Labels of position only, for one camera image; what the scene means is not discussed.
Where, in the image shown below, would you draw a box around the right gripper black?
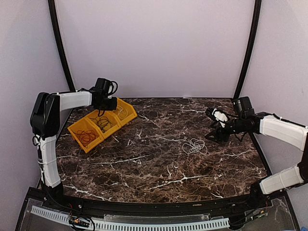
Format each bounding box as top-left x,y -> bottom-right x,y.
205,116 -> 245,144

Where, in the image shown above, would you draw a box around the white cable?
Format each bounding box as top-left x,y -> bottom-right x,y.
113,103 -> 129,119
181,138 -> 209,156

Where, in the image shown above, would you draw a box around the red cable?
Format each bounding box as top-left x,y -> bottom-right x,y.
73,129 -> 97,146

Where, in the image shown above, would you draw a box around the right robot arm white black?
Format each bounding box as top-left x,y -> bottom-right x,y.
205,97 -> 308,209

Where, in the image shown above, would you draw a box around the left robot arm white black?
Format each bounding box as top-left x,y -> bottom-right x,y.
30,78 -> 118,210

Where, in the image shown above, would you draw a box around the middle yellow plastic bin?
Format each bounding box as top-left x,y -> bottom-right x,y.
86,110 -> 122,139

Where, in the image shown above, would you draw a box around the yellow plastic bin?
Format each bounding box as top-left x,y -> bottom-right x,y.
86,110 -> 122,139
112,98 -> 138,127
68,117 -> 104,153

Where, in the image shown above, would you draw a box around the left yellow plastic bin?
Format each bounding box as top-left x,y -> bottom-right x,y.
68,117 -> 104,153

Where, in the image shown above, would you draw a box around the right yellow plastic bin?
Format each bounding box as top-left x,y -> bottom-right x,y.
112,98 -> 138,127

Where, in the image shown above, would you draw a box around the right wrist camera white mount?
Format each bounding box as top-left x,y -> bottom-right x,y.
205,108 -> 229,128

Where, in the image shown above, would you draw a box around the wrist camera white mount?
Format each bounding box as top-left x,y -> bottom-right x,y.
205,108 -> 229,128
107,81 -> 118,99

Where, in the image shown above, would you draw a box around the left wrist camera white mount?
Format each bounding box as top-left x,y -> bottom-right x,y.
107,81 -> 118,99

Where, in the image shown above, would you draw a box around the black front rail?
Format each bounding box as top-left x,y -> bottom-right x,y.
43,193 -> 272,218

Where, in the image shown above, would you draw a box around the small circuit board with wires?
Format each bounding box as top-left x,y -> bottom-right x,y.
68,215 -> 90,228

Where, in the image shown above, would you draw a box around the white slotted cable duct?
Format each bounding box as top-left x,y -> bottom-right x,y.
31,206 -> 230,231

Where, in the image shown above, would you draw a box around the left black frame post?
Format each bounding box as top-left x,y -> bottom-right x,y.
48,0 -> 76,91

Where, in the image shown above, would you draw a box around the black frame post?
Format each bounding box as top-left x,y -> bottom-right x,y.
48,0 -> 76,91
233,0 -> 262,99

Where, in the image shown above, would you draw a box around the right black frame post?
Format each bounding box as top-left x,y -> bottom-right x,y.
233,0 -> 262,99

